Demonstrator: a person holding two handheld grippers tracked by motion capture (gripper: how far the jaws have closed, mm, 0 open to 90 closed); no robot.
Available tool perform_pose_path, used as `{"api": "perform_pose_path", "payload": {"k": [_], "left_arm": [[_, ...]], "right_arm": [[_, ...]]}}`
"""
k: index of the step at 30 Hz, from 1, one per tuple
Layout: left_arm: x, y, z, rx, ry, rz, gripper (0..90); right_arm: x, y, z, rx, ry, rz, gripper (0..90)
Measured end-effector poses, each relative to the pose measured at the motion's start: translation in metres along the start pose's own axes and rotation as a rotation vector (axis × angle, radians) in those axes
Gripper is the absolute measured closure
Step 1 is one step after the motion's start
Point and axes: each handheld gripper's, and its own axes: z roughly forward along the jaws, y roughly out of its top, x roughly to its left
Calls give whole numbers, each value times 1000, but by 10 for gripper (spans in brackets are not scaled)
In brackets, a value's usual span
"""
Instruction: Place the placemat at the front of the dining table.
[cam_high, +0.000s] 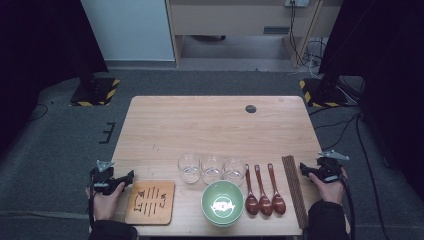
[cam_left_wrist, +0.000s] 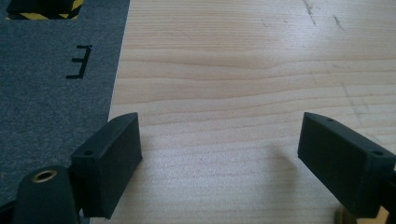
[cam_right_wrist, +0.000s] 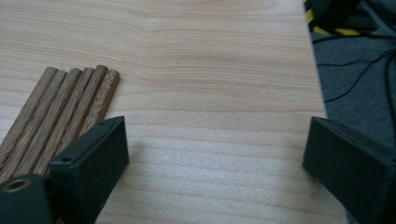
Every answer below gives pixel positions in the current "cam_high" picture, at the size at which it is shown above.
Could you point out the person's right hand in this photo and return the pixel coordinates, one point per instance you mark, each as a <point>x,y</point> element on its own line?
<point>331,191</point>

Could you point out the square wooden cutout coaster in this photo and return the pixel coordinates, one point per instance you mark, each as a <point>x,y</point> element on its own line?
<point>131,215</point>

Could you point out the black curtain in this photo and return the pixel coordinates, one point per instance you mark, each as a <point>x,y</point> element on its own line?
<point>393,66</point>
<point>33,50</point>

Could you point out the dark red wooden spoon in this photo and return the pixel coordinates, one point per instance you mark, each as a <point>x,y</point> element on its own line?
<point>278,204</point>
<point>252,204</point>
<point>265,205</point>

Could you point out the white wall socket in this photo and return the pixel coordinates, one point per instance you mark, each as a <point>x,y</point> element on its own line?
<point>296,2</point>

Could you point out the beige wooden desk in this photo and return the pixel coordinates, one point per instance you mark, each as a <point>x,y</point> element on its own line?
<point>233,20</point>

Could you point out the light green ceramic bowl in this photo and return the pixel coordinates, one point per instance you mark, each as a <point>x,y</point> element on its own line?
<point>210,193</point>

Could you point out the row of brown chopsticks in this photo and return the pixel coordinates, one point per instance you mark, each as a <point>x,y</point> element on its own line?
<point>295,190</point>

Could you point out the round dark table grommet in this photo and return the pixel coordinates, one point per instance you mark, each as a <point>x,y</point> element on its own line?
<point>250,108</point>

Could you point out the clear glass cup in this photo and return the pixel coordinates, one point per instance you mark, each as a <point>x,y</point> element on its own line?
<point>235,172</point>
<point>212,171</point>
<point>189,170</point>

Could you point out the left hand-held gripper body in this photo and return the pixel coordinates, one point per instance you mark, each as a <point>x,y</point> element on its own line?
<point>101,181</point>

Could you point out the person's left hand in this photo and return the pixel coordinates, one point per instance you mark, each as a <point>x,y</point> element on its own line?
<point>105,206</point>

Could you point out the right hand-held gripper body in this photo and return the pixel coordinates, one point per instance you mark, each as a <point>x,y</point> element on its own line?
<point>330,170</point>

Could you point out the black stand base striped edges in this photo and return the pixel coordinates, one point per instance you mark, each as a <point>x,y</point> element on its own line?
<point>98,94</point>
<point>318,96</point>

